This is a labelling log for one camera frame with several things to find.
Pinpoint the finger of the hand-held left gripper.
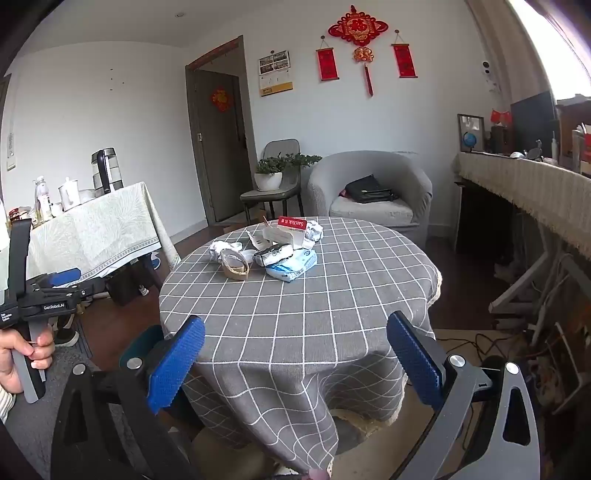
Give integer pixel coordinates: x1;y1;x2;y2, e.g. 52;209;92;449
60;278;110;303
28;268;82;291

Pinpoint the grey door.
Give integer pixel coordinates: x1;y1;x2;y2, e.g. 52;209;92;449
185;36;259;227

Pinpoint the blue tissue packet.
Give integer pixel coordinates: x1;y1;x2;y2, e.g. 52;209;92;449
265;249;318;284

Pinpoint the white metal rack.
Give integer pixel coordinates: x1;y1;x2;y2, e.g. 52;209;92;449
488;233;591;352

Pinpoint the black monitor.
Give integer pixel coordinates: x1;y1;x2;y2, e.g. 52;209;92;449
510;91;560;160

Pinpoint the potted plant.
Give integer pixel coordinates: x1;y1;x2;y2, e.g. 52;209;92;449
254;153;323;193

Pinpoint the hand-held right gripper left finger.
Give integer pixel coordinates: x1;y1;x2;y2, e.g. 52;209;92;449
52;315;206;480

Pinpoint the picture frame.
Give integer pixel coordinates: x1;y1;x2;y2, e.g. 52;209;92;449
457;114;486;153

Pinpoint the red knot ornament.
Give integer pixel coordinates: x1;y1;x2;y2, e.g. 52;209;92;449
328;4;389;97

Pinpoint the clear plastic bottle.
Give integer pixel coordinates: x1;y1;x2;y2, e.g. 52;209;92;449
33;175;52;219

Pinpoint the black handbag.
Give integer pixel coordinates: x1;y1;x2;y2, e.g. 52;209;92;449
344;174;399;204

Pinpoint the grey dining chair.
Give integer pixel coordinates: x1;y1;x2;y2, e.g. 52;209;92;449
240;138;304;220

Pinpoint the white mug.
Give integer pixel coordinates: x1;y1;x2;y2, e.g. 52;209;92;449
58;176;82;212

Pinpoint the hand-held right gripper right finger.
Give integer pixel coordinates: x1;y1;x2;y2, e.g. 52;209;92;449
386;311;541;480

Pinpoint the beige lace cloth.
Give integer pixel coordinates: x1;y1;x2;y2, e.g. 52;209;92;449
455;152;591;265

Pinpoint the red and white carton box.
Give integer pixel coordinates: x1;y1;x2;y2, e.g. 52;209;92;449
247;217;308;251

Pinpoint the brown tape roll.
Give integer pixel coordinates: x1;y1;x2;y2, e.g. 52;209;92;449
220;249;253;282

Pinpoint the side table with white cloth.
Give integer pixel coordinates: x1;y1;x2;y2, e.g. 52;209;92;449
0;181;182;297

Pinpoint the grey armchair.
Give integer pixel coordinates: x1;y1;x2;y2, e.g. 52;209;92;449
307;151;433;236

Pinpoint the round table with grey checked cloth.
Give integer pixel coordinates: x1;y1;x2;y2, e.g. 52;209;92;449
158;216;443;476

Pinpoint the steel electric kettle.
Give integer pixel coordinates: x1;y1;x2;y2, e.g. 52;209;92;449
91;148;125;195

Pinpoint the person's left hand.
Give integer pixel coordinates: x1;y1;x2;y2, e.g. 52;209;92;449
0;327;55;395

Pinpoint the wall calendar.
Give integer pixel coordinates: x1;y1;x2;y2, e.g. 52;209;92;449
257;50;294;97

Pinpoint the red hanging scroll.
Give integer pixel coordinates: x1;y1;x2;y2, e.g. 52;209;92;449
316;34;341;83
391;30;418;79

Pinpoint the black and white packet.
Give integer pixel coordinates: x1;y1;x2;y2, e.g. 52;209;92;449
253;244;294;267

